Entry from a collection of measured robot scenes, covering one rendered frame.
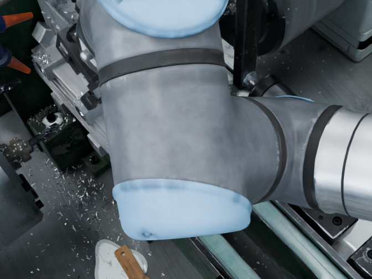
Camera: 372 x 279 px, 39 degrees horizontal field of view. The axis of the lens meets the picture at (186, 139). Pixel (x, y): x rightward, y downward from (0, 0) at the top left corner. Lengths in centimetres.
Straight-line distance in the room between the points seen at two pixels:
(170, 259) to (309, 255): 24
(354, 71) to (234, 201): 78
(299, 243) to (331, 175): 37
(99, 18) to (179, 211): 14
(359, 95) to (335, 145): 65
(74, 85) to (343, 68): 56
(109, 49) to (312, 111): 18
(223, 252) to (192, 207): 44
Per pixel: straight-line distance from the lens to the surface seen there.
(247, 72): 77
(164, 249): 90
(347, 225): 87
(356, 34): 106
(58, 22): 74
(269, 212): 79
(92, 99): 58
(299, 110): 44
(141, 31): 33
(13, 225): 69
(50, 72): 77
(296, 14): 81
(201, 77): 34
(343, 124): 42
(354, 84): 108
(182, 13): 33
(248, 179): 37
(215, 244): 77
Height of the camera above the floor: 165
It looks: 60 degrees down
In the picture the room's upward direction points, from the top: 6 degrees counter-clockwise
